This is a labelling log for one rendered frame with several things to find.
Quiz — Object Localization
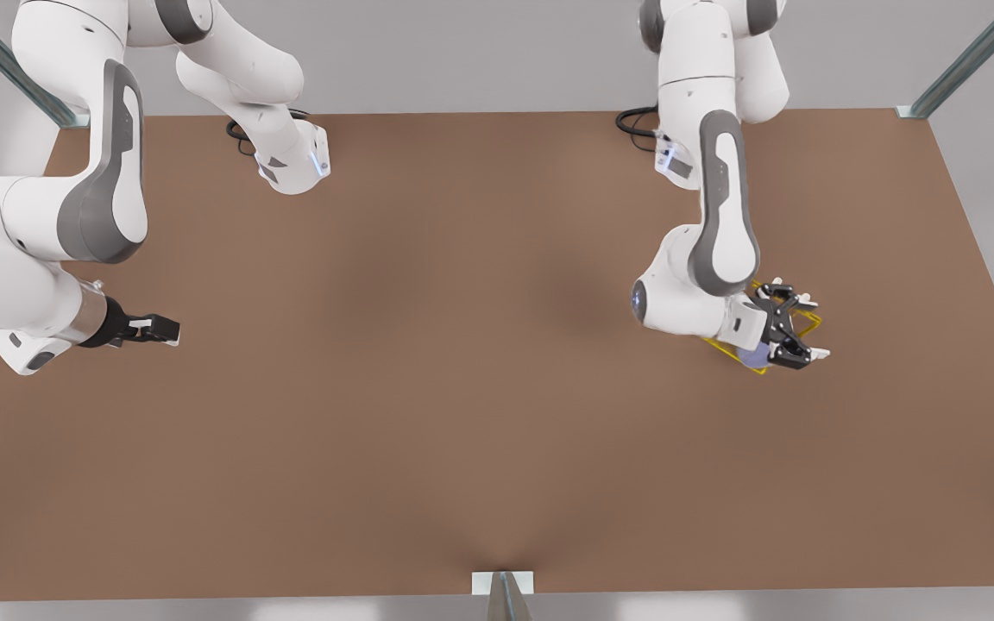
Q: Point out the yellow wire cup holder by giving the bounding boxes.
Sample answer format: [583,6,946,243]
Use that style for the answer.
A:
[702,279,824,377]

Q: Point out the black cable loop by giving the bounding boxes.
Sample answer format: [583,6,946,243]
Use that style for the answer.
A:
[226,107,311,158]
[615,104,664,157]

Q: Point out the silver frame post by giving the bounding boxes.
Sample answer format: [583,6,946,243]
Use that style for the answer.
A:
[895,0,994,120]
[0,0,90,129]
[472,570,535,621]

